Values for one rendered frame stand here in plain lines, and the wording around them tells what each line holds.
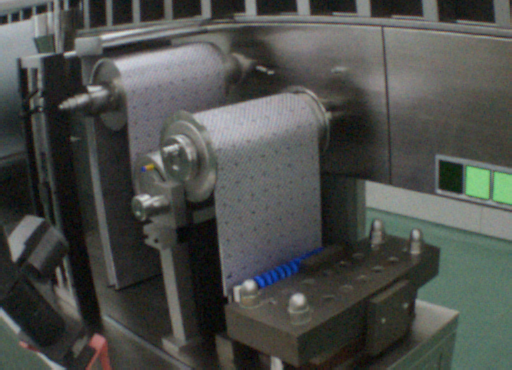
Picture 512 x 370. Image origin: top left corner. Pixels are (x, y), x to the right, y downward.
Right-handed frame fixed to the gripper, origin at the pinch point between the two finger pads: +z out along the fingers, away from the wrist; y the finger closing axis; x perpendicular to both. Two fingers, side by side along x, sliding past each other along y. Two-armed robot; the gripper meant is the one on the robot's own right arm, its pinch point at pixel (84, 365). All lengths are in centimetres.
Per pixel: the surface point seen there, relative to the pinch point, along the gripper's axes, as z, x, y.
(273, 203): 13.2, -44.2, -3.5
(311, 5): -3, -81, 0
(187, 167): -1.3, -37.3, 3.1
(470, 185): 17, -57, -36
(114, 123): 0, -47, 29
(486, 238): 241, -220, 14
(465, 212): 231, -230, 31
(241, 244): 13.8, -35.3, -1.7
